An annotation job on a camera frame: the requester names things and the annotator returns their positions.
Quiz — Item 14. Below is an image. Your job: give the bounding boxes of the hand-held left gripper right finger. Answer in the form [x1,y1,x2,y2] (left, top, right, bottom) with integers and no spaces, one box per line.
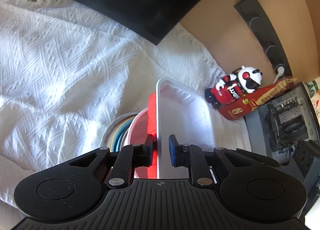
[169,134,253,188]

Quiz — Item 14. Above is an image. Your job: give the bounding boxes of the white textured cloth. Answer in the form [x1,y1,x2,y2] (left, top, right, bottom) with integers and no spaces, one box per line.
[0,0,250,208]

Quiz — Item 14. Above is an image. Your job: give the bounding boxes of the grey wall socket strip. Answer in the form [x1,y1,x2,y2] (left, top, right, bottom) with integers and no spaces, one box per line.
[234,0,293,79]

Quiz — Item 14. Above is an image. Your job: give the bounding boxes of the panda figurine in red suit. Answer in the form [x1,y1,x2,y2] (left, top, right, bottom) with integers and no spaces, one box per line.
[205,66,263,109]

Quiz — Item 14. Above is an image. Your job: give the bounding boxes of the white computer case glass panel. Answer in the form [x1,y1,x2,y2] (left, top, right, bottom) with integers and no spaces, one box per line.
[244,80,320,185]

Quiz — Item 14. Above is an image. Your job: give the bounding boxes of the white conical bowl gold rim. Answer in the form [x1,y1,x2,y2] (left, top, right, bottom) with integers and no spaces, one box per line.
[111,116,127,151]

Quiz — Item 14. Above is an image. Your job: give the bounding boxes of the blue enamel bowl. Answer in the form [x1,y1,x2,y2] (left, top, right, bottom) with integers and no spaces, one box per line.
[117,117,133,151]

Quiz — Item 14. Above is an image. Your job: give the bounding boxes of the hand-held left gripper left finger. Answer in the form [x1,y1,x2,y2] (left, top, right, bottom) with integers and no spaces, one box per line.
[67,134,157,188]

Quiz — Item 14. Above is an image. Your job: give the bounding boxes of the red snack bag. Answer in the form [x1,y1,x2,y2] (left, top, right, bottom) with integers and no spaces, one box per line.
[219,76,299,121]

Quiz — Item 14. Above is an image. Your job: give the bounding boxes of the white power plug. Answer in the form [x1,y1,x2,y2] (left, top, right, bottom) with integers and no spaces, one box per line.
[274,64,287,84]

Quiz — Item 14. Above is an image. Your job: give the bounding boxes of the red and white rectangular tray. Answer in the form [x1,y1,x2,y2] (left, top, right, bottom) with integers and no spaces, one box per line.
[147,77,217,179]

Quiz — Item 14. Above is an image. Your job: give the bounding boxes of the white floral bowl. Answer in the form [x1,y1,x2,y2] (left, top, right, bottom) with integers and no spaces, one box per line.
[101,113,137,149]

